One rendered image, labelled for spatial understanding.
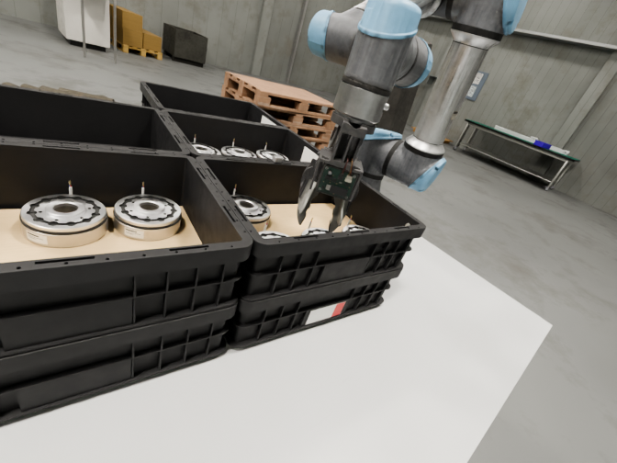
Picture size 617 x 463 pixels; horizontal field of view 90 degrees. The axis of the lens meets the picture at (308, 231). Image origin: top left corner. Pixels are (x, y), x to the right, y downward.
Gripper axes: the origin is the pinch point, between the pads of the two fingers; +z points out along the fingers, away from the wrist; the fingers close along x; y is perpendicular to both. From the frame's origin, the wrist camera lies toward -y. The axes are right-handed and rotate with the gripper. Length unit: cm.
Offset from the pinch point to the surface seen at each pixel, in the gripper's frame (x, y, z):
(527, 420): 132, -43, 90
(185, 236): -21.6, 7.5, 6.7
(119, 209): -31.6, 10.1, 3.4
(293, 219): -4.3, -10.8, 6.6
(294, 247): -3.2, 14.9, -2.3
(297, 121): -26, -267, 35
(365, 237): 8.4, 5.7, -2.7
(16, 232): -41.3, 18.1, 6.6
